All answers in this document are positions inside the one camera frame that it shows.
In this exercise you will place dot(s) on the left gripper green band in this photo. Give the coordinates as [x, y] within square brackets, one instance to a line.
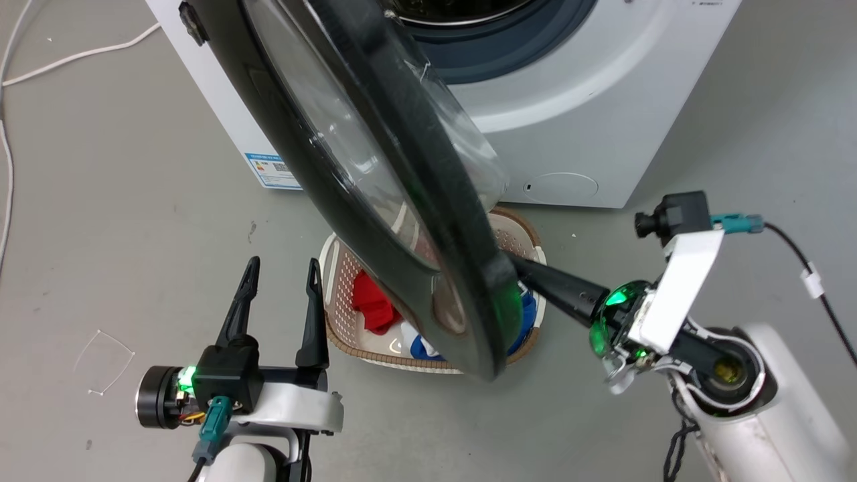
[159, 397]

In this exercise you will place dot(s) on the beige perforated laundry basket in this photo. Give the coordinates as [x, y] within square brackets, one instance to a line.
[340, 288]

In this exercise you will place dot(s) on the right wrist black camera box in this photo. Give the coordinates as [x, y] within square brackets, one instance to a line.
[676, 215]

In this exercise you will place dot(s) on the black round washing machine door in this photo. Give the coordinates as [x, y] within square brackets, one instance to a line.
[375, 154]

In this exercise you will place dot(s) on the white front-load washing machine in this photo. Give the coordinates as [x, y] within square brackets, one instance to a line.
[602, 120]

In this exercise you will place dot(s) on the red garment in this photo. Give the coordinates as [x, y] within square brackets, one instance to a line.
[372, 304]

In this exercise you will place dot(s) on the blue white energy label sticker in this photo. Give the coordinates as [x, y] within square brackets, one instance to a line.
[273, 171]

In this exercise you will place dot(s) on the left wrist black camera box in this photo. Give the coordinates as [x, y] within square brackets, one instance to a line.
[227, 375]

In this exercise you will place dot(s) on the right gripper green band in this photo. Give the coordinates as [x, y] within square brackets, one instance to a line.
[619, 321]

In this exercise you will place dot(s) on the white right camera mount plate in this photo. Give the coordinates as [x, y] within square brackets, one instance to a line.
[679, 288]

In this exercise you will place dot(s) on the blue garment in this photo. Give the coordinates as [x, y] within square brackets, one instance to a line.
[529, 314]

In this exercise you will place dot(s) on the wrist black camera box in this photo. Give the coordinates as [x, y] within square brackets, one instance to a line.
[676, 215]
[227, 375]

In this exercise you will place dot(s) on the white garment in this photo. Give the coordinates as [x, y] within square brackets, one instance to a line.
[404, 338]

